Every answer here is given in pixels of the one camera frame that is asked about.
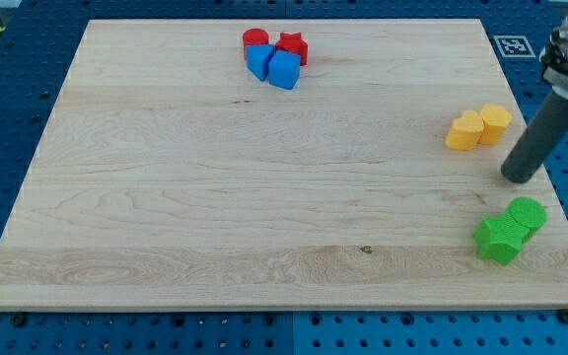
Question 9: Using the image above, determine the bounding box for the wooden board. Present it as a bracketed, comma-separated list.
[0, 19, 568, 313]

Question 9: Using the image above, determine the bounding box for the blue cube block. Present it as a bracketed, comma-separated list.
[268, 50, 301, 90]

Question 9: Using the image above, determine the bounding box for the blue triangle block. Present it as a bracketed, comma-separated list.
[246, 44, 275, 81]

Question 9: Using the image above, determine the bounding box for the red star block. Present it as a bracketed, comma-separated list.
[275, 33, 309, 66]

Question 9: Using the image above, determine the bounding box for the red cylinder block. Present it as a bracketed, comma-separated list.
[242, 28, 269, 57]

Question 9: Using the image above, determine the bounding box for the yellow heart block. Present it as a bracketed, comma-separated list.
[445, 109, 484, 151]

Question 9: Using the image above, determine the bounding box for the yellow hexagon block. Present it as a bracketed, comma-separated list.
[478, 104, 513, 145]

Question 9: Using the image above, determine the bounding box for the green star block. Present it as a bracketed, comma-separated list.
[472, 213, 531, 266]

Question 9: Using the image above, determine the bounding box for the green cylinder block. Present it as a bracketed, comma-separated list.
[506, 197, 547, 244]

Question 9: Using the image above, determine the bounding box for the white fiducial marker tag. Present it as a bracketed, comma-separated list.
[493, 35, 535, 58]

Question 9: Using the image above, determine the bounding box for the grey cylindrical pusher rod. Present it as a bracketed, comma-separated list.
[500, 88, 568, 183]

